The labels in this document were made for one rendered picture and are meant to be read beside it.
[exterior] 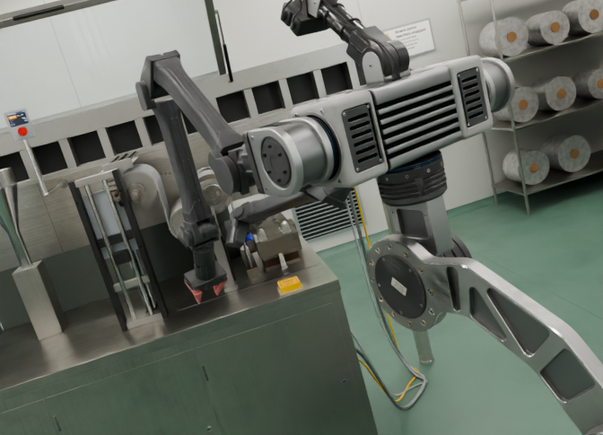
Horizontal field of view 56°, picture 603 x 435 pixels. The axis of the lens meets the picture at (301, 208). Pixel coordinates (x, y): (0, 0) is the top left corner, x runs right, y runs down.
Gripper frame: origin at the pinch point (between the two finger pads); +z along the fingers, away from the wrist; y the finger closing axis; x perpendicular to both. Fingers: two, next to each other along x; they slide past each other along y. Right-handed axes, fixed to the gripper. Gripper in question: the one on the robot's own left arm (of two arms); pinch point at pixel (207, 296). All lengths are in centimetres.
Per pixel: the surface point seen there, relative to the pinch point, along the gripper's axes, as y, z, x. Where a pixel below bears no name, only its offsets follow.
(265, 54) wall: -196, 62, -261
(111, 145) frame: -10, 3, -96
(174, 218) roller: -13, 9, -48
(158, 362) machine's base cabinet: 13.1, 34.8, -12.9
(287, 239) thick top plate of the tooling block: -46, 17, -23
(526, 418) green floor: -110, 87, 59
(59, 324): 33, 45, -57
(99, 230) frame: 13, 4, -51
